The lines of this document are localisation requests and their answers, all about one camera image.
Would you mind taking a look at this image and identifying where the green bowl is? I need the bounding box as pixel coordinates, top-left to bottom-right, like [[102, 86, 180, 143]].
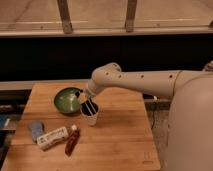
[[54, 87, 81, 114]]

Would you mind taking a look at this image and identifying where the black cable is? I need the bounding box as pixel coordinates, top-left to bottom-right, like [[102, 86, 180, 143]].
[[143, 93, 158, 131]]

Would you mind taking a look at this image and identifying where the white ceramic cup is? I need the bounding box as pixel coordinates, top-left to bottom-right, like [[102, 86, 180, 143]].
[[81, 99, 99, 126]]

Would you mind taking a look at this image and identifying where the right metal table leg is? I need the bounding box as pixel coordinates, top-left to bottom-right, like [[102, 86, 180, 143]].
[[125, 0, 137, 32]]

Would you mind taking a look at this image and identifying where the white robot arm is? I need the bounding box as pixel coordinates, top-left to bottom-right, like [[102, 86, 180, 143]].
[[84, 63, 213, 171]]

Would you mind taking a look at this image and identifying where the white eraser box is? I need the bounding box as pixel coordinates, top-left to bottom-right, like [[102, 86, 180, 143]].
[[37, 127, 69, 150]]

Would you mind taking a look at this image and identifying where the left metal table leg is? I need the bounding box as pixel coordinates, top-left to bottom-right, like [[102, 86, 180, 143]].
[[57, 0, 73, 34]]

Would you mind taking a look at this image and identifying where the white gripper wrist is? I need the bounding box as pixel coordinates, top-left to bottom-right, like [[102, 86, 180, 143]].
[[83, 87, 97, 116]]

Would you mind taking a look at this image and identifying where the metal table leg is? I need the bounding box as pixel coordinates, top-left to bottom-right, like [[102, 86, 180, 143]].
[[57, 0, 73, 34], [125, 0, 137, 32]]

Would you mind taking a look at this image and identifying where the blue grey sponge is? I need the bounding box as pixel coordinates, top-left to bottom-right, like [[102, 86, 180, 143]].
[[28, 121, 44, 142]]

